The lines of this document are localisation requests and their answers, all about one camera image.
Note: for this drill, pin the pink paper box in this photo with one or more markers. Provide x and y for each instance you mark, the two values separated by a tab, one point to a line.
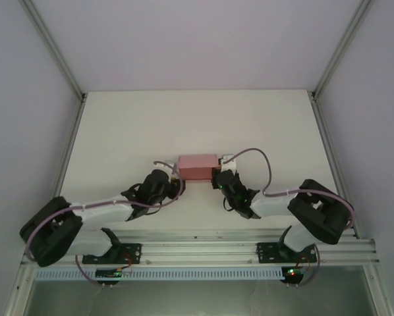
197	166

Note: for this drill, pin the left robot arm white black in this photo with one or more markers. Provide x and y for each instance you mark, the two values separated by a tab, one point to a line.
101	210

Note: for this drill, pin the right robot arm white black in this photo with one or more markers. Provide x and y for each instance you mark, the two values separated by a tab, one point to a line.
272	205

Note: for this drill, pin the left circuit board with LEDs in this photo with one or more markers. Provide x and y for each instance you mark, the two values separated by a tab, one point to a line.
113	273

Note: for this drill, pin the circuit board with leds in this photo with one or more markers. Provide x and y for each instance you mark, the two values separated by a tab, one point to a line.
113	273
294	272

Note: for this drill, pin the right circuit board with LEDs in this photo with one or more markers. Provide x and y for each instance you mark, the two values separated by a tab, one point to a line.
294	272

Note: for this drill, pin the aluminium front rail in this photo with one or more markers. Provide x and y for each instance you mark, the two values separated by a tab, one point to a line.
197	245

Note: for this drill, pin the aluminium table side rail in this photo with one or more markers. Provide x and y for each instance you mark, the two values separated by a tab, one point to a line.
70	145
330	154

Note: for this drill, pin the aluminium frame post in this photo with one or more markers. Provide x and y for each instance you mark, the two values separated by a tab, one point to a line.
343	46
55	49

